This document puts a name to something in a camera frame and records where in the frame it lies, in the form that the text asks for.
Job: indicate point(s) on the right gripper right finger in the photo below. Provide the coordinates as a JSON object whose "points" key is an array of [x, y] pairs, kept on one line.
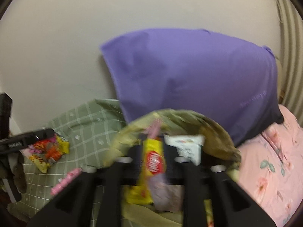
{"points": [[230, 204]]}

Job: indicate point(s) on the pink floral bedding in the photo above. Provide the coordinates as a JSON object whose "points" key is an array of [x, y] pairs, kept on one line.
{"points": [[271, 168]]}

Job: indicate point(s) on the pink caterpillar toy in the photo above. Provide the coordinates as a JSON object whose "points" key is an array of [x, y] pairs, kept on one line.
{"points": [[65, 181]]}

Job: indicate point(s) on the pink long wrapper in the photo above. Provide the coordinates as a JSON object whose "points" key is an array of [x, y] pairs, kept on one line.
{"points": [[154, 129]]}

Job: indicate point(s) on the green white milk carton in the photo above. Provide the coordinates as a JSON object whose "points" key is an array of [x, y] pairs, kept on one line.
{"points": [[189, 146]]}

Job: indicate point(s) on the purple pillow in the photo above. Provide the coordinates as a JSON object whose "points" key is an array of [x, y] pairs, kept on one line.
{"points": [[230, 80]]}

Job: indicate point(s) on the yellow trash bag bin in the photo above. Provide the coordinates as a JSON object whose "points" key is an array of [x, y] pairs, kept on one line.
{"points": [[174, 122]]}

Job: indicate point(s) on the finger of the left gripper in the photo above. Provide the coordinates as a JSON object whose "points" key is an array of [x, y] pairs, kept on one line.
{"points": [[22, 141]]}

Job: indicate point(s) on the green checked tablecloth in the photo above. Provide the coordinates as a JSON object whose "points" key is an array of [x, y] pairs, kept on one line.
{"points": [[90, 128]]}

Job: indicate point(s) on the beige curtain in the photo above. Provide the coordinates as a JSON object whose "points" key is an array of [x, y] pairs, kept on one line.
{"points": [[291, 56]]}

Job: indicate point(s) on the orange red snack wrapper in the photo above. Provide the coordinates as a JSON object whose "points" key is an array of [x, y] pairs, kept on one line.
{"points": [[45, 153]]}

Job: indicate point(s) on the yellow red snack wrapper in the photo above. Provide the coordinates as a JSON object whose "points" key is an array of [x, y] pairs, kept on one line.
{"points": [[152, 167]]}

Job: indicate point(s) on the magenta snack wrapper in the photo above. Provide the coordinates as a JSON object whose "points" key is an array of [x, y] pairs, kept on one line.
{"points": [[165, 196]]}

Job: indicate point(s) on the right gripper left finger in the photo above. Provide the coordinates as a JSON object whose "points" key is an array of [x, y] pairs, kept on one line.
{"points": [[73, 206]]}

